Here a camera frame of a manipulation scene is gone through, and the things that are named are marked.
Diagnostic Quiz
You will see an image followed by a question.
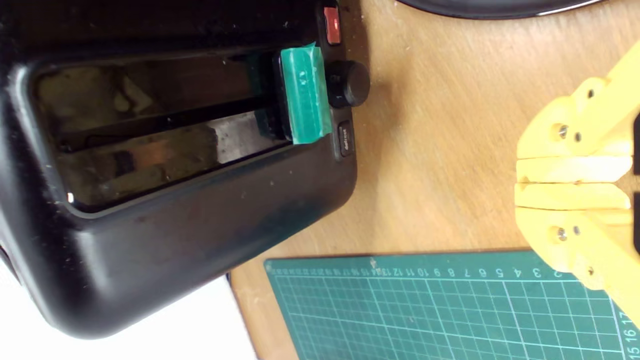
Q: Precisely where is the green taped toaster lever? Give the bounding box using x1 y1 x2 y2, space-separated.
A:
256 42 334 146

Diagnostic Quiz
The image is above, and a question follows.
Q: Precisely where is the black toaster knob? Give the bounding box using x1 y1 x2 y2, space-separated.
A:
325 59 372 109

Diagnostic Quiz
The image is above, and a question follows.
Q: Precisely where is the red toaster button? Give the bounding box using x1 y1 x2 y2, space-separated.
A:
322 5 343 46

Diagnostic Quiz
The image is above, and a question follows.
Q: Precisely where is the black two-slot toaster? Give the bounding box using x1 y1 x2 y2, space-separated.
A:
0 0 372 341

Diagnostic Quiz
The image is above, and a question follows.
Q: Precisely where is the black round plate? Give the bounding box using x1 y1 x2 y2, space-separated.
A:
395 0 607 21

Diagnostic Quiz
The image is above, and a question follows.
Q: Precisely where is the green cutting mat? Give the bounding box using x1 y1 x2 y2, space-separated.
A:
263 249 640 360

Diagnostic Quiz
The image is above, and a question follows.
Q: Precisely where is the black defrost button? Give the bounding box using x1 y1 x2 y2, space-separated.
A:
337 120 355 159

